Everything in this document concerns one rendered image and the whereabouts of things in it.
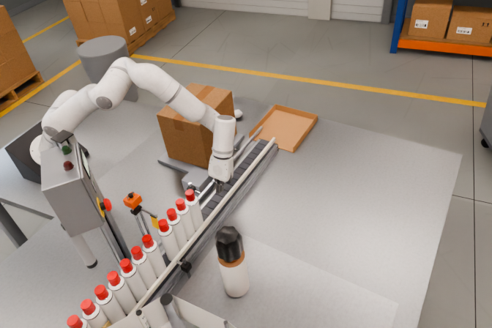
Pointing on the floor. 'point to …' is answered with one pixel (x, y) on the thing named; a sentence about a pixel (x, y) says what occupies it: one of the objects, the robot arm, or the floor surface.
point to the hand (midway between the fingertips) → (220, 187)
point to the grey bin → (104, 59)
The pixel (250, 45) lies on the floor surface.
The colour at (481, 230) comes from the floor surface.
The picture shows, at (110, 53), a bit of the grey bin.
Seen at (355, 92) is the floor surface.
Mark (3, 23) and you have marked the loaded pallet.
